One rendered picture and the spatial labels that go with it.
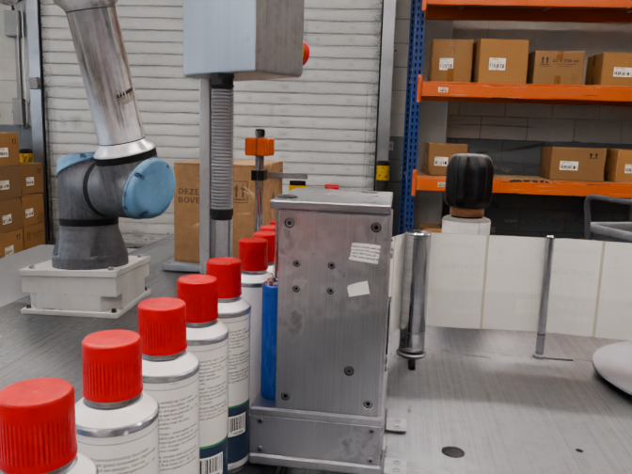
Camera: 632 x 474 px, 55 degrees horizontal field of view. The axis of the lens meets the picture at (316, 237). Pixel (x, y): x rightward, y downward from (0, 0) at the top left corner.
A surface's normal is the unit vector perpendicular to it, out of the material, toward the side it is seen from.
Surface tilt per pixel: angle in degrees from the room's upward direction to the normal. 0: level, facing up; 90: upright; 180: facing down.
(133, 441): 90
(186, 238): 90
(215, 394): 90
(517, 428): 0
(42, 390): 3
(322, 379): 90
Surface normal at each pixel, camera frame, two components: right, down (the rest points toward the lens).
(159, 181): 0.86, 0.19
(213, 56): -0.68, 0.10
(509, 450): 0.03, -0.99
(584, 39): -0.07, 0.16
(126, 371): 0.74, 0.13
